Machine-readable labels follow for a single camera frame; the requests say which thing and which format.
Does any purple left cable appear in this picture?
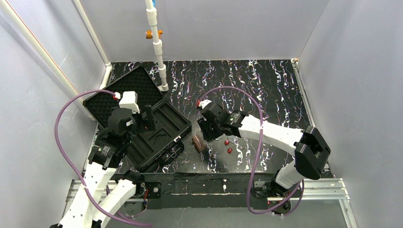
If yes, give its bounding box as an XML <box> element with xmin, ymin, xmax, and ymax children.
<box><xmin>54</xmin><ymin>89</ymin><xmax>154</xmax><ymax>228</ymax></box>

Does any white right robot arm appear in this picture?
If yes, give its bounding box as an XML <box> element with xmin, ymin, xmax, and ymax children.
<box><xmin>197</xmin><ymin>100</ymin><xmax>331</xmax><ymax>191</ymax></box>

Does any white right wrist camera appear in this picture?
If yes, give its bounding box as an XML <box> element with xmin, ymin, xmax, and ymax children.
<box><xmin>196</xmin><ymin>99</ymin><xmax>211</xmax><ymax>110</ymax></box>

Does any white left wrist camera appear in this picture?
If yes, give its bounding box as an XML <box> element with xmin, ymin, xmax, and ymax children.
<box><xmin>119</xmin><ymin>91</ymin><xmax>140</xmax><ymax>114</ymax></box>

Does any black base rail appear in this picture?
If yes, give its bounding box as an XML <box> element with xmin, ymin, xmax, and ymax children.
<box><xmin>72</xmin><ymin>171</ymin><xmax>303</xmax><ymax>210</ymax></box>

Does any white corner pipe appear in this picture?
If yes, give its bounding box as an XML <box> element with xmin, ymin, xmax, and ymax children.
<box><xmin>73</xmin><ymin>0</ymin><xmax>113</xmax><ymax>89</ymax></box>

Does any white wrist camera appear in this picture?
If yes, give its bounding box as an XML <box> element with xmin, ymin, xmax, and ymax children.
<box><xmin>119</xmin><ymin>91</ymin><xmax>140</xmax><ymax>114</ymax></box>
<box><xmin>196</xmin><ymin>99</ymin><xmax>211</xmax><ymax>110</ymax></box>

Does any black poker set case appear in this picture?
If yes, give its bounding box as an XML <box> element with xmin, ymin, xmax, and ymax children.
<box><xmin>82</xmin><ymin>66</ymin><xmax>192</xmax><ymax>173</ymax></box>

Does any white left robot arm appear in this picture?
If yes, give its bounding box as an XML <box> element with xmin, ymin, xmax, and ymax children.
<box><xmin>51</xmin><ymin>104</ymin><xmax>152</xmax><ymax>228</ymax></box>

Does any white pvc pole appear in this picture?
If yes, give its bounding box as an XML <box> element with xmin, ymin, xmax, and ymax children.
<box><xmin>145</xmin><ymin>0</ymin><xmax>169</xmax><ymax>92</ymax></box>

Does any brown poker chip stack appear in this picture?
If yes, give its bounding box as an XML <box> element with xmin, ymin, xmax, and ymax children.
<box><xmin>192</xmin><ymin>135</ymin><xmax>206</xmax><ymax>153</ymax></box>

